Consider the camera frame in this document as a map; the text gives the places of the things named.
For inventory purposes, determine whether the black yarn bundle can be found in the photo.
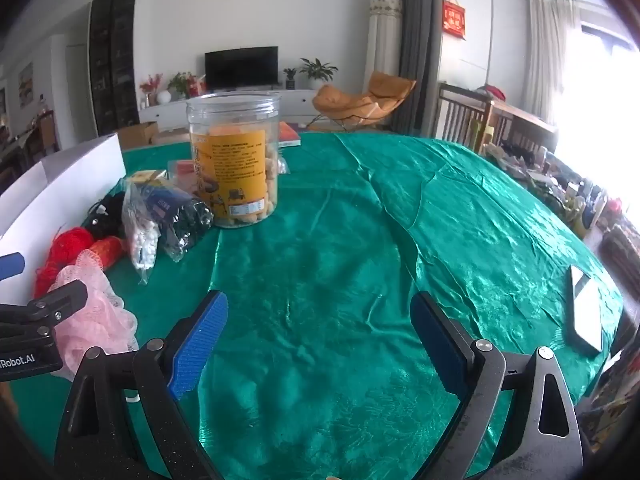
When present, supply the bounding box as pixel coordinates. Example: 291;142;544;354
82;192;126;241

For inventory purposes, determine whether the orange book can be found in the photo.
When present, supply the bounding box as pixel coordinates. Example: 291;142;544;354
277;121;303;149

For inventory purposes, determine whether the orange-red mesh scrubber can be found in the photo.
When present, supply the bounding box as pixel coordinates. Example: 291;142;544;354
90;237;124;267

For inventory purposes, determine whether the green satin tablecloth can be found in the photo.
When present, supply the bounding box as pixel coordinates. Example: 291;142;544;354
0;130;626;480

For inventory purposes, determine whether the black television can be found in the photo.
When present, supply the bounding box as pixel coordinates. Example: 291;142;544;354
205;46;279;92

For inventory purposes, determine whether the yellow-green cushion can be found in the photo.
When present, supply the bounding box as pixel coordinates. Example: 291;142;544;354
470;120;496;153

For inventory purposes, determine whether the pink mesh bath pouf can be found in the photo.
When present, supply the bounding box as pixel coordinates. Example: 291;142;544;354
47;250;139;381

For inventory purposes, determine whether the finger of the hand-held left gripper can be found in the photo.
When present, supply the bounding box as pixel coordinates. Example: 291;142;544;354
0;252;25;281
0;280;89;341

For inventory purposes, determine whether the standing air conditioner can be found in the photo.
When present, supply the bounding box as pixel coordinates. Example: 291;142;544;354
369;0;404;102

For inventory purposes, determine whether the white cardboard box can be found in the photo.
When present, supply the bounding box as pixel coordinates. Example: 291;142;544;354
0;135;126;306

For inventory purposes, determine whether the clear bag of black items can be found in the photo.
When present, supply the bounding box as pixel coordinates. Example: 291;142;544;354
145;184;214;264

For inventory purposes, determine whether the red yarn bundle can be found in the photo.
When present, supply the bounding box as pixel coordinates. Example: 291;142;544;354
34;227;94;299

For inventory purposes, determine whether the green flowering houseplant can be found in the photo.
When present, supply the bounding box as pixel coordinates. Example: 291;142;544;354
167;71;201;100

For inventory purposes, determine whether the large potted plant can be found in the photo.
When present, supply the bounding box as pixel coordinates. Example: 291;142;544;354
299;57;339;91

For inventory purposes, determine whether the clear bag of pink packets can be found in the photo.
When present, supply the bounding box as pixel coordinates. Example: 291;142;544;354
168;152;291;183

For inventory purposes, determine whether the framed wall picture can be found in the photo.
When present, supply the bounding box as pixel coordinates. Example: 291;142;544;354
19;62;35;107

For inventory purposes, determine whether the smartphone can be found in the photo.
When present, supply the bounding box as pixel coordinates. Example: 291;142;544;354
565;265;604;356

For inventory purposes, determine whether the clear bag of white beads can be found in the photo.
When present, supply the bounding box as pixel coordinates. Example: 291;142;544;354
121;180;162;287

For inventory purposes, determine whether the red wall hanging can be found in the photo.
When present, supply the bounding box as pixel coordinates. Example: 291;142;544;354
442;0;467;40

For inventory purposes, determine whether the red flower bouquet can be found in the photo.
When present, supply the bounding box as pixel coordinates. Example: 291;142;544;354
140;74;164;107

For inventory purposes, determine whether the brown cardboard box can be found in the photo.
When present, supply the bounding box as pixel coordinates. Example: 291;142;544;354
117;121;159;151

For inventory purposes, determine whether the white curtain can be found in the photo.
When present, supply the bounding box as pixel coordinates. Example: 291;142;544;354
527;0;582;127

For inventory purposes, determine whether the grey curtain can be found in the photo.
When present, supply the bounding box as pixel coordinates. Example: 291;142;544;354
390;0;445;136

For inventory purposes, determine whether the pile of assorted clutter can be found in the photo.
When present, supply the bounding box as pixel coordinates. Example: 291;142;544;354
480;139;640;266

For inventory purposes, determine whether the dark display cabinet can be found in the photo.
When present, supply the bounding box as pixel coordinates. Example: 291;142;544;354
89;0;140;137

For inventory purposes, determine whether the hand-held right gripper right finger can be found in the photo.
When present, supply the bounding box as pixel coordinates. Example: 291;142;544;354
411;291;586;480

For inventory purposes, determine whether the orange lounge chair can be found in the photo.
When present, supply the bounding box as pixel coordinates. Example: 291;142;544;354
312;71;417;131

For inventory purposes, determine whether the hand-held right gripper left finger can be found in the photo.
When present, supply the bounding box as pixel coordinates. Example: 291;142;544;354
55;290;229;480

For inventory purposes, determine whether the clear plastic snack jar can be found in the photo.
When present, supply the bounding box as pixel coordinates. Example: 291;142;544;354
186;91;282;230

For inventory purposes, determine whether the white television cabinet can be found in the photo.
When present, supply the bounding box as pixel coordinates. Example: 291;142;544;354
139;88;321;127

